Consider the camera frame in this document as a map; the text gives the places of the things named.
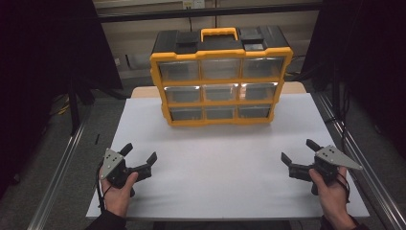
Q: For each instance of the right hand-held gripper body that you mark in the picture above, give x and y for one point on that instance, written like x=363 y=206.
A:
x=325 y=163

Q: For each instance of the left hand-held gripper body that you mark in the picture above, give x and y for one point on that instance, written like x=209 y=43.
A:
x=115 y=166

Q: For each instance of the person's left hand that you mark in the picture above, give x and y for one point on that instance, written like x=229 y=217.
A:
x=118 y=196

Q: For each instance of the person's right hand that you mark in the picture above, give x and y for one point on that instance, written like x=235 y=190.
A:
x=332 y=198

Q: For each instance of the group of clear organizer drawers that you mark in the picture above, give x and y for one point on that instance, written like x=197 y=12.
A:
x=220 y=89

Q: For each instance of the dark curtain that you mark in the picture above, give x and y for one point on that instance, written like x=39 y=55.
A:
x=367 y=57
x=41 y=64

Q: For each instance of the yellow and black drawer organizer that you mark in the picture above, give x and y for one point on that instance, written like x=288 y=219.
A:
x=220 y=43

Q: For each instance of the aluminium frame rail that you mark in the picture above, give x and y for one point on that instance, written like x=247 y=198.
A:
x=360 y=153
x=56 y=179

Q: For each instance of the black horizontal frame bar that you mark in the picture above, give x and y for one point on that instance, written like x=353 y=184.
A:
x=207 y=12

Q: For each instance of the white wall socket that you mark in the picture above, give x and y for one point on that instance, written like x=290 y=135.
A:
x=193 y=4

